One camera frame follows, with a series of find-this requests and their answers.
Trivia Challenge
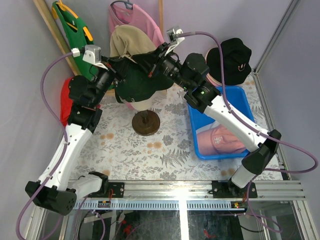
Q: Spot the blue plastic bin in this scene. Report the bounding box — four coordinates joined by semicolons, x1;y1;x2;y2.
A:
188;86;254;161

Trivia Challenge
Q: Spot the dark green cap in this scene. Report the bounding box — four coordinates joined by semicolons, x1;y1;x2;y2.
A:
114;62;174;104

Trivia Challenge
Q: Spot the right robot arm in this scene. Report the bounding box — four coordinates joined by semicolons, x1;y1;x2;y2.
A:
132;43;281;198

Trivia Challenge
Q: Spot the dark mannequin base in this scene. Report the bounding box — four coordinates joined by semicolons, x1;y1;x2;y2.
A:
132;110;160;136

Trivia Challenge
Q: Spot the green tank top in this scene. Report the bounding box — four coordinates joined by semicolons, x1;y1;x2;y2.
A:
51;3;94;80

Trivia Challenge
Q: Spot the floral table mat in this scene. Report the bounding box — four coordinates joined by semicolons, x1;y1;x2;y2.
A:
53;70;285;181

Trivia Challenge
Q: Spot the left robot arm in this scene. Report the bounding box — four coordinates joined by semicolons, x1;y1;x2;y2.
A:
25;57;121;216

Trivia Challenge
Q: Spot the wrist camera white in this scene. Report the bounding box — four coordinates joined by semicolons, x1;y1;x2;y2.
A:
165;26;185;55
71;44;108;70

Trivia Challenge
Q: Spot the yellow hanger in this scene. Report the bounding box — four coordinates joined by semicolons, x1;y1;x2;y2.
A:
54;0;94;42

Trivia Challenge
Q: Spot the red cloth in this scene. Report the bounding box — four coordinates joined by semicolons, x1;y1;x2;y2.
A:
60;77;73;127

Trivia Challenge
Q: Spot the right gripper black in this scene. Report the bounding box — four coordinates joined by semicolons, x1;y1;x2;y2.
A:
133;42;193;91

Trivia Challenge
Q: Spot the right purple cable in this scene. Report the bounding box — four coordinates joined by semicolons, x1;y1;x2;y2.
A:
179;31;319;235

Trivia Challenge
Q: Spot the aluminium rail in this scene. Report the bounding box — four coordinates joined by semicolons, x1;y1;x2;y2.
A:
66;180;306;212

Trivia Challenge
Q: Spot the cream foam mannequin head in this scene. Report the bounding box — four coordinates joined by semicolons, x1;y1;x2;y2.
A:
130;90;157;111

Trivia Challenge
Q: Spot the black hat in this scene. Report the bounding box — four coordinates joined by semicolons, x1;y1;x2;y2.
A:
207;38;252;86

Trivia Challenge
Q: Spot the wooden clothes rack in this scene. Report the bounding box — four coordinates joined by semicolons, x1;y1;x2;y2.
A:
33;0;168;97

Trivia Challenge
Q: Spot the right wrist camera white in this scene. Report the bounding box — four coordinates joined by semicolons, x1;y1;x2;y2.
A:
165;26;185;55

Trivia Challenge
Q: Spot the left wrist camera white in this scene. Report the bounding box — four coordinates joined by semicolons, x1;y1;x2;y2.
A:
71;44;108;70

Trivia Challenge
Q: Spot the khaki hat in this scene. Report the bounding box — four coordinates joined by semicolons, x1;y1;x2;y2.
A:
109;25;156;57

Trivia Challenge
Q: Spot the white cap in bin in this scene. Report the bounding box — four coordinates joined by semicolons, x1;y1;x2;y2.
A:
196;121;220;134

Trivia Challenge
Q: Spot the pink baseball cap in bin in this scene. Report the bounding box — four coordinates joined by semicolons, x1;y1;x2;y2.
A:
196;124;246;156

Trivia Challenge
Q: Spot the pink t-shirt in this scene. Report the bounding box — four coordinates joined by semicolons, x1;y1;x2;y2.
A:
108;4;164;48

